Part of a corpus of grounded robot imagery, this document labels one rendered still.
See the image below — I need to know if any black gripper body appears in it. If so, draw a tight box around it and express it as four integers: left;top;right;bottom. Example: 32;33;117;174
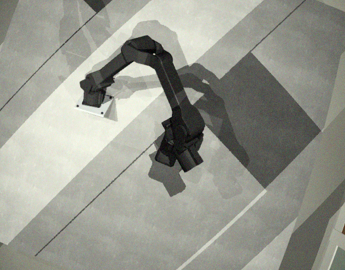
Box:
155;142;176;167

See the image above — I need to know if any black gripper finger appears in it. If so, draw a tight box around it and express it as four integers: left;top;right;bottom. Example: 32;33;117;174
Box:
160;140;166;150

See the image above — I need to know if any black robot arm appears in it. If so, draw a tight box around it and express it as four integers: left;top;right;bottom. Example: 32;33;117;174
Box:
79;35;205;173

